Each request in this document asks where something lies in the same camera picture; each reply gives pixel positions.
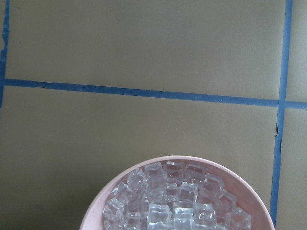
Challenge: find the pink plastic bowl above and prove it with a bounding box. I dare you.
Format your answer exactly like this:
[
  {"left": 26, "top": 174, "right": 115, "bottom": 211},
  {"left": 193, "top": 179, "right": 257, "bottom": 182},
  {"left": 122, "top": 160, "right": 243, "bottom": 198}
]
[{"left": 80, "top": 155, "right": 275, "bottom": 230}]

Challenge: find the pile of clear ice cubes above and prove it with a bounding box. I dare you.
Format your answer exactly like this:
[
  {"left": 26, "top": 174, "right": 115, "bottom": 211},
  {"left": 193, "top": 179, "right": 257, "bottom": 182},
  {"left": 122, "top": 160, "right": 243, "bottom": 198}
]
[{"left": 103, "top": 161, "right": 252, "bottom": 230}]

